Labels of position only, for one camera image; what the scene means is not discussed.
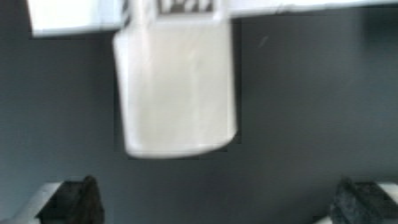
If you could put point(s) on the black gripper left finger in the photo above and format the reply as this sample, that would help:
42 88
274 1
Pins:
65 204

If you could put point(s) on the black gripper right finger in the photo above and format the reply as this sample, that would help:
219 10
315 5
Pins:
365 203

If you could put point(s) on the white cylindrical table leg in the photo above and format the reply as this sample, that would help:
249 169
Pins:
173 51

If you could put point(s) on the white marker sheet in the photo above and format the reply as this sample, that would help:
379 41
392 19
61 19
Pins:
65 17

